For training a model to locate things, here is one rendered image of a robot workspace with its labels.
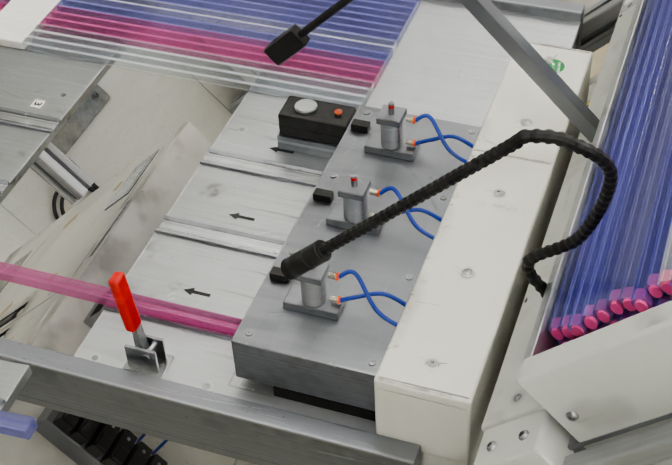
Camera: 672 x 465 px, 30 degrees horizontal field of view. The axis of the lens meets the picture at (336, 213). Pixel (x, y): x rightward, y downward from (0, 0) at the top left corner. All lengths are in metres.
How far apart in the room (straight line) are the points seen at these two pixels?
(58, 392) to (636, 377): 0.54
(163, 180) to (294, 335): 0.76
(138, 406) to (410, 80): 0.52
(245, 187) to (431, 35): 0.33
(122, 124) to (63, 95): 1.17
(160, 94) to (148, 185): 0.97
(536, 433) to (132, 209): 0.93
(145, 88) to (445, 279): 1.70
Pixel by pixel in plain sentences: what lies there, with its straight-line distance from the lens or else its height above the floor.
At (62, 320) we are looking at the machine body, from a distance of 1.62.
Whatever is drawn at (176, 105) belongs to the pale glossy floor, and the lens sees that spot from 2.74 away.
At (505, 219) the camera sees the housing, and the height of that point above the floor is 1.29.
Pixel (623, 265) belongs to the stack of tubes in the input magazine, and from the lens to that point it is 0.94.
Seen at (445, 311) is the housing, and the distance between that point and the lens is 1.05.
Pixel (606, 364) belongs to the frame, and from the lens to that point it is 0.87.
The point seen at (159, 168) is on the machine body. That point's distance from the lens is 1.79.
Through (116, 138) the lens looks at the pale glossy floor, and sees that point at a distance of 2.61.
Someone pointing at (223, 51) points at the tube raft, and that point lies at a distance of 1.47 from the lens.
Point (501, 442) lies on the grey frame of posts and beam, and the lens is 0.95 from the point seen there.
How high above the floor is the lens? 1.94
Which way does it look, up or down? 42 degrees down
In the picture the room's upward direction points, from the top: 60 degrees clockwise
